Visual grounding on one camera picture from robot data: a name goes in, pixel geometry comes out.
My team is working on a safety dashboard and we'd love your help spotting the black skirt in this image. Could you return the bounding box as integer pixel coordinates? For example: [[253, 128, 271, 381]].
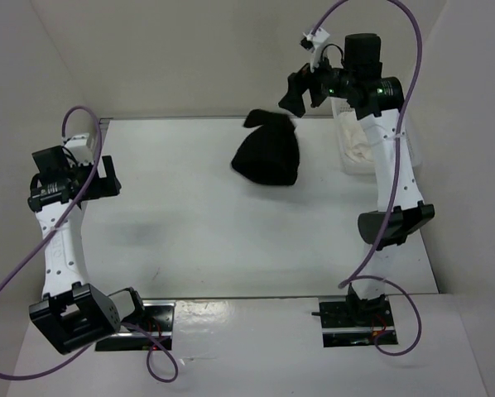
[[231, 109, 300, 186]]

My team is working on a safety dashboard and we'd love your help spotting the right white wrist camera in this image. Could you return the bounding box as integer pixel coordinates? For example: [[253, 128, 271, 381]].
[[300, 27, 330, 72]]

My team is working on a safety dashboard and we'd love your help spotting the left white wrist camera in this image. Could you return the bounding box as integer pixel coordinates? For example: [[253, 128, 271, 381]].
[[63, 133, 96, 165]]

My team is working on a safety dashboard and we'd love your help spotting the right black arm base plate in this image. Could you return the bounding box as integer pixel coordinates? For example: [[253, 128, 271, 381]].
[[311, 297, 398, 348]]

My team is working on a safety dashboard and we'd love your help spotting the white plastic laundry basket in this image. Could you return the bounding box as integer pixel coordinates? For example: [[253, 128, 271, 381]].
[[332, 97, 423, 176]]

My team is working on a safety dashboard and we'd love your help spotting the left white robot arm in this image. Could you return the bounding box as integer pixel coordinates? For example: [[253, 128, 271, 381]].
[[27, 141, 147, 355]]

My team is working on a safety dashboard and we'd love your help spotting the white skirt in basket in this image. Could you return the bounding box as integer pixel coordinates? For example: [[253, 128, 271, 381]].
[[339, 112, 373, 165]]

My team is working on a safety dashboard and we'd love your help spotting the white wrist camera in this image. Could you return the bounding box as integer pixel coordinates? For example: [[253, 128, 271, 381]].
[[300, 27, 330, 72], [63, 133, 96, 165]]

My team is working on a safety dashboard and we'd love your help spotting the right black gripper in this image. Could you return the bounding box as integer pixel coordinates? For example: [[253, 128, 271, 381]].
[[280, 44, 357, 117]]

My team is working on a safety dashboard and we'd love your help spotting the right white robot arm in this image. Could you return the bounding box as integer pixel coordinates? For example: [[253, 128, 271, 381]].
[[279, 29, 435, 326]]

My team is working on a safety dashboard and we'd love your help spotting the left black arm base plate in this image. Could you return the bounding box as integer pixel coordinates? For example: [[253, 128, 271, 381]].
[[94, 299, 175, 352]]

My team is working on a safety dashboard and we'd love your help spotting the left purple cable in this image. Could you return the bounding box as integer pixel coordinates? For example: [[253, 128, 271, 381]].
[[0, 105, 179, 382]]

